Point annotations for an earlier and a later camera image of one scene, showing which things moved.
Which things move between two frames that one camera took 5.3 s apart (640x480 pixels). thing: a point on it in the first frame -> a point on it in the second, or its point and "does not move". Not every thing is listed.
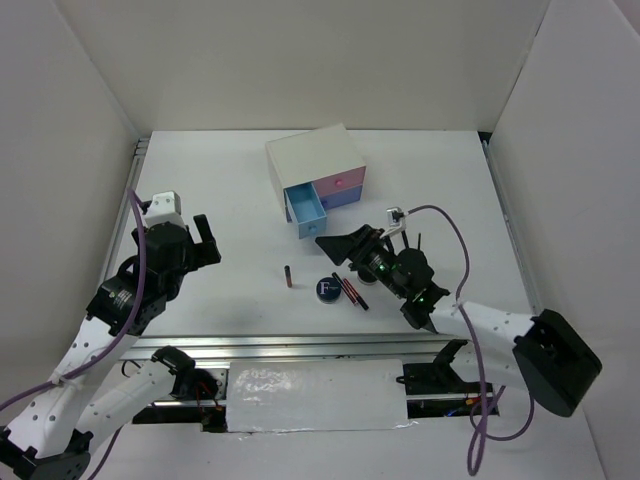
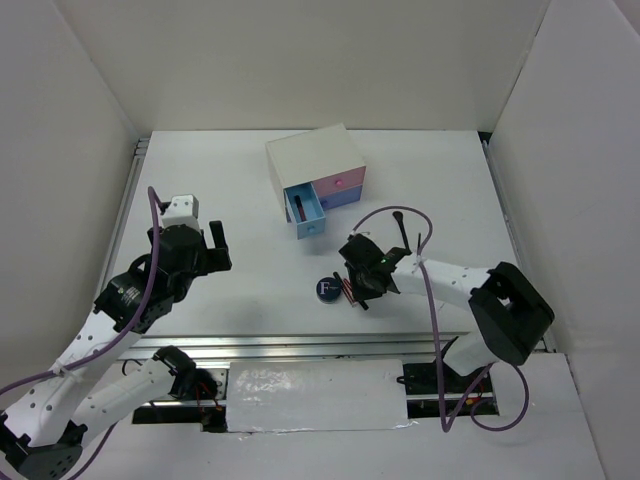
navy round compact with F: [328, 290] does not move
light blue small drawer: [307, 209] does not move
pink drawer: [344, 180] does not move
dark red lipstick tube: [288, 275] -> [302, 212]
